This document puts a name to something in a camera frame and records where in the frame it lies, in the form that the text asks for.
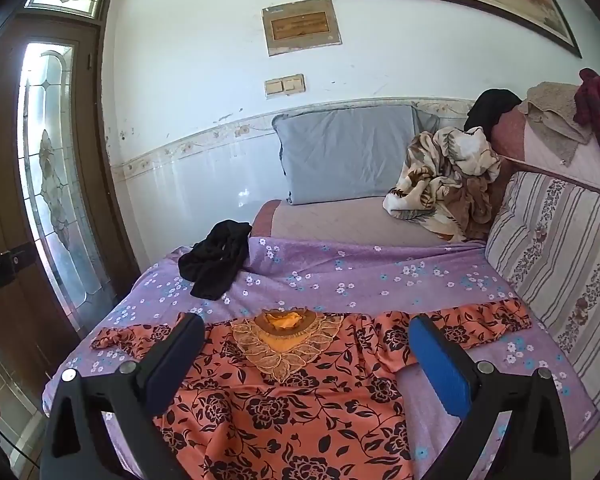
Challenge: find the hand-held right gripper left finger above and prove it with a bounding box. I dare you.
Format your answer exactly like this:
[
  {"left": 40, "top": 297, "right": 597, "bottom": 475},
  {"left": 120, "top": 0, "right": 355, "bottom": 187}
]
[{"left": 40, "top": 312, "right": 206, "bottom": 480}]

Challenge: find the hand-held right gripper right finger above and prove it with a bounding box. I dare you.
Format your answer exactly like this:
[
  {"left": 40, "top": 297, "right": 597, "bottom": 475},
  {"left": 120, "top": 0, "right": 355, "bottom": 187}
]
[{"left": 409, "top": 316, "right": 573, "bottom": 480}]

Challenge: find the orange black floral garment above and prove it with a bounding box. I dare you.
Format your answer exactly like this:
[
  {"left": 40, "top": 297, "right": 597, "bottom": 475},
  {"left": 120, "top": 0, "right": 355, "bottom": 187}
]
[{"left": 90, "top": 299, "right": 532, "bottom": 480}]

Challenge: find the black crumpled cloth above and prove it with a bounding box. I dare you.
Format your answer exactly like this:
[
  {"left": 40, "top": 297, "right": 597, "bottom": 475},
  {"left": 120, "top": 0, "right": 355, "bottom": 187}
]
[{"left": 178, "top": 220, "right": 253, "bottom": 302}]

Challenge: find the wooden stained glass door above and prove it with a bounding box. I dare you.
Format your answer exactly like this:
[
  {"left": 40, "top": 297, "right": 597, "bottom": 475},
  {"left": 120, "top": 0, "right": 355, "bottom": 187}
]
[{"left": 0, "top": 15, "right": 141, "bottom": 411}]

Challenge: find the purple floral bedsheet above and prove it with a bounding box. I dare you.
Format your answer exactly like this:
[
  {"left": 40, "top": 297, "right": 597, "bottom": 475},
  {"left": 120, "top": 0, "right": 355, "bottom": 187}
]
[{"left": 42, "top": 237, "right": 600, "bottom": 480}]

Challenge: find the striped floral cushion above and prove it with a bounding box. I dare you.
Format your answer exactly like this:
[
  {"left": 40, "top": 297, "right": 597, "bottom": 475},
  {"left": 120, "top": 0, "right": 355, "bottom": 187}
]
[{"left": 485, "top": 170, "right": 600, "bottom": 416}]

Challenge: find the beige brown floral blanket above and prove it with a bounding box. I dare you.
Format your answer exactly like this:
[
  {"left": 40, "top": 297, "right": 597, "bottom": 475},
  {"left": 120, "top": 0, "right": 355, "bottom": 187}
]
[{"left": 384, "top": 126, "right": 503, "bottom": 242}]

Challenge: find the brown mattress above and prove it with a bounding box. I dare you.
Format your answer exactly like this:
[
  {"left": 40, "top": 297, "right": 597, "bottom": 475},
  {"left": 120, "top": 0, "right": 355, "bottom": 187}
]
[{"left": 252, "top": 195, "right": 486, "bottom": 248}]

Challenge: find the grey pillow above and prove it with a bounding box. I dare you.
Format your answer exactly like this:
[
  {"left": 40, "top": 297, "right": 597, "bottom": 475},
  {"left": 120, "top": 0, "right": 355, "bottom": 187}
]
[{"left": 271, "top": 105, "right": 441, "bottom": 206}]

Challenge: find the pink upholstered backrest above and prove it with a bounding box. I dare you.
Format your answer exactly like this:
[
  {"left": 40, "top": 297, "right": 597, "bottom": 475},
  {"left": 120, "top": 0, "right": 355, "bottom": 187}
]
[{"left": 490, "top": 105, "right": 600, "bottom": 201}]

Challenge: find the black cloth on backrest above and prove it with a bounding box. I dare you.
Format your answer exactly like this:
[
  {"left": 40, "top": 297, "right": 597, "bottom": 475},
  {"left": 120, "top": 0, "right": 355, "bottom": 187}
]
[{"left": 463, "top": 88, "right": 523, "bottom": 133}]

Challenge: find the beige towel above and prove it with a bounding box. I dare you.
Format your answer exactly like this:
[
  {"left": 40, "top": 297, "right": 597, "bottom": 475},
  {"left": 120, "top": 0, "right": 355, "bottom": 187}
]
[{"left": 517, "top": 81, "right": 596, "bottom": 166}]

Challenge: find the small framed plaque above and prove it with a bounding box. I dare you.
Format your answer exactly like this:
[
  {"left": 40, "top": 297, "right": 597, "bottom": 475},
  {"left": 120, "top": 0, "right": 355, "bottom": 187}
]
[{"left": 261, "top": 0, "right": 342, "bottom": 57}]

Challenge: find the beige wall light switch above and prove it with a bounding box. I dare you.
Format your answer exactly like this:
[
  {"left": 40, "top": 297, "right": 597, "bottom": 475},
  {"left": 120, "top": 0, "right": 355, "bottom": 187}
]
[{"left": 264, "top": 74, "right": 306, "bottom": 98}]

